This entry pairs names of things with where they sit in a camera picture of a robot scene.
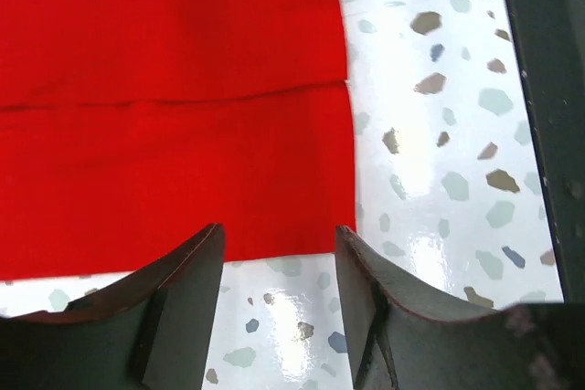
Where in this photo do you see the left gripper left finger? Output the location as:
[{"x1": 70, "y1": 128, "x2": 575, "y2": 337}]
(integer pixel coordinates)
[{"x1": 1, "y1": 224, "x2": 226, "y2": 390}]

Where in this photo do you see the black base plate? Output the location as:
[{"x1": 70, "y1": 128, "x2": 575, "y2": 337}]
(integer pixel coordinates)
[{"x1": 505, "y1": 0, "x2": 584, "y2": 303}]

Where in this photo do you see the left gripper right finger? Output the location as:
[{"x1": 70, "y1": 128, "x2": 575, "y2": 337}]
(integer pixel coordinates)
[{"x1": 335, "y1": 227, "x2": 584, "y2": 389}]

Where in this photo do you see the bright red t shirt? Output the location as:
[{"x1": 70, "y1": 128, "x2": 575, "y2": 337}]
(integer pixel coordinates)
[{"x1": 1, "y1": 0, "x2": 356, "y2": 279}]

